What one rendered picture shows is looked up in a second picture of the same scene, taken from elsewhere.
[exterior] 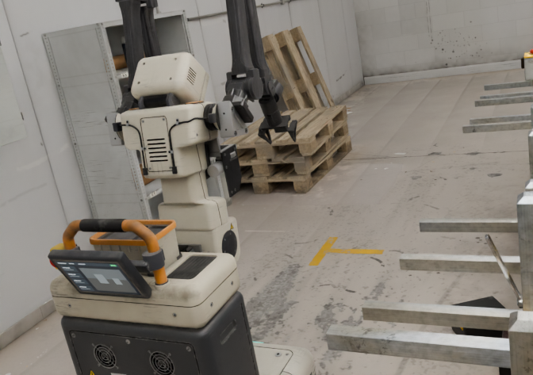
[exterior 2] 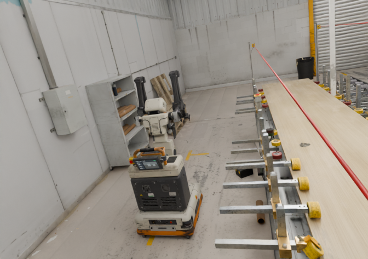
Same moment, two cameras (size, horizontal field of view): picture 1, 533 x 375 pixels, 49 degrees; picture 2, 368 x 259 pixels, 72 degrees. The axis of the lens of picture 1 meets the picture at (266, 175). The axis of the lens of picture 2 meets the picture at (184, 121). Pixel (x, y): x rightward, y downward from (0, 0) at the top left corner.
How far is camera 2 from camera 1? 1.02 m
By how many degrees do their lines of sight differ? 11
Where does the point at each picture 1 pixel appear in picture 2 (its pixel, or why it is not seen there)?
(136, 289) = (159, 166)
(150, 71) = (150, 103)
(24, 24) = (79, 82)
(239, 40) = (176, 93)
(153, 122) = (153, 119)
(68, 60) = (95, 95)
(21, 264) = (85, 169)
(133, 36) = (140, 92)
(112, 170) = (113, 133)
